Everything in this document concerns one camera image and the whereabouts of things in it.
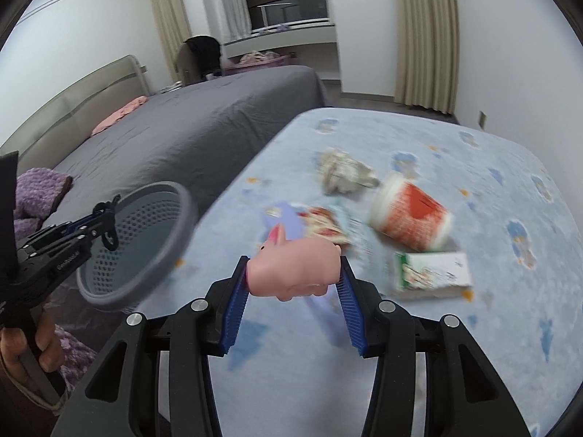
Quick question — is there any green white milk carton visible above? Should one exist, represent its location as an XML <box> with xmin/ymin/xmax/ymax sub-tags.
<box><xmin>394</xmin><ymin>252</ymin><xmax>473</xmax><ymax>297</ymax></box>

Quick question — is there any beige padded headboard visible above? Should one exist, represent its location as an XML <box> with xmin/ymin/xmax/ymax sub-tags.
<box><xmin>1</xmin><ymin>55</ymin><xmax>150</xmax><ymax>175</ymax></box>

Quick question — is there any beige curtain right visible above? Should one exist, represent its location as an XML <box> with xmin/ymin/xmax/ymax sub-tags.
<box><xmin>395</xmin><ymin>0</ymin><xmax>459</xmax><ymax>114</ymax></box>

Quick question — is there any purple fuzzy blanket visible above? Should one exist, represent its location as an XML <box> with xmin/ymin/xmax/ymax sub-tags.
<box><xmin>14</xmin><ymin>168</ymin><xmax>73</xmax><ymax>241</ymax></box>

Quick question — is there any person's left hand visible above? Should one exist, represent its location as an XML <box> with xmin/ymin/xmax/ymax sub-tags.
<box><xmin>1</xmin><ymin>298</ymin><xmax>67</xmax><ymax>413</ymax></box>

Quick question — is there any crumpled white paper ball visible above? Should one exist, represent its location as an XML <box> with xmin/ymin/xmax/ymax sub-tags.
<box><xmin>318</xmin><ymin>148</ymin><xmax>379</xmax><ymax>195</ymax></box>

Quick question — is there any beige curtain left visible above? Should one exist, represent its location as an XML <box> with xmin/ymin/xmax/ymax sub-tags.
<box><xmin>150</xmin><ymin>0</ymin><xmax>190</xmax><ymax>81</ymax></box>

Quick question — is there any pink clothes pile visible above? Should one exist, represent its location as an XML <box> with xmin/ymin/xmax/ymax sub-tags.
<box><xmin>238</xmin><ymin>50</ymin><xmax>279</xmax><ymax>67</ymax></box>

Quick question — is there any red beige snack wrapper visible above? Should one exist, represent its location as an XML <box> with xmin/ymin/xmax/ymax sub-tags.
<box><xmin>297</xmin><ymin>206</ymin><xmax>350</xmax><ymax>248</ymax></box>

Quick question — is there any beige curtain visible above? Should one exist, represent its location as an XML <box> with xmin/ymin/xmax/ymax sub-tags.
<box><xmin>395</xmin><ymin>0</ymin><xmax>459</xmax><ymax>114</ymax></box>
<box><xmin>150</xmin><ymin>0</ymin><xmax>190</xmax><ymax>81</ymax></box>

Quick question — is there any wall power socket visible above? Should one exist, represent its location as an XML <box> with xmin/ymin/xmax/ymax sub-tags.
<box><xmin>478</xmin><ymin>111</ymin><xmax>487</xmax><ymax>130</ymax></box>

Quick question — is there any light blue patterned play mat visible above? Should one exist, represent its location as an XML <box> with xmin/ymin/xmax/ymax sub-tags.
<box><xmin>139</xmin><ymin>109</ymin><xmax>582</xmax><ymax>436</ymax></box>

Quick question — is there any pink pillow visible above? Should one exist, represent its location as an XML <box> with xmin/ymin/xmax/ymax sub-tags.
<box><xmin>91</xmin><ymin>96</ymin><xmax>148</xmax><ymax>136</ymax></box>

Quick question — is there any chair with black garment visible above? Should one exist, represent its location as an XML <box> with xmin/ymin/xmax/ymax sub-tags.
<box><xmin>175</xmin><ymin>35</ymin><xmax>222</xmax><ymax>86</ymax></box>

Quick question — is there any lavender cardboard box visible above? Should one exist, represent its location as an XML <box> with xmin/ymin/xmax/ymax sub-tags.
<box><xmin>260</xmin><ymin>200</ymin><xmax>347</xmax><ymax>329</ymax></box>

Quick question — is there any red and white paper cup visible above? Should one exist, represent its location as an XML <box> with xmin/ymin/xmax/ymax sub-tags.
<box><xmin>369</xmin><ymin>172</ymin><xmax>454</xmax><ymax>253</ymax></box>

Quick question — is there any grey bed with sheet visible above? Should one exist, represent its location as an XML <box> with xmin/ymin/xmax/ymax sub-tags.
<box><xmin>19</xmin><ymin>65</ymin><xmax>327</xmax><ymax>227</ymax></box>

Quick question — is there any grey perforated trash bin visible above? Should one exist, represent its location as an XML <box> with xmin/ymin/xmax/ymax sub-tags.
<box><xmin>76</xmin><ymin>182</ymin><xmax>197</xmax><ymax>312</ymax></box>

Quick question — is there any white desk shelf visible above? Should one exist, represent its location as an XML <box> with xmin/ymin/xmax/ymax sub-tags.
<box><xmin>222</xmin><ymin>21</ymin><xmax>341</xmax><ymax>81</ymax></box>

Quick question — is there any pink pig toy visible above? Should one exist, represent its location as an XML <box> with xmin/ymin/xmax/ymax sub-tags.
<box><xmin>246</xmin><ymin>223</ymin><xmax>341</xmax><ymax>302</ymax></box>

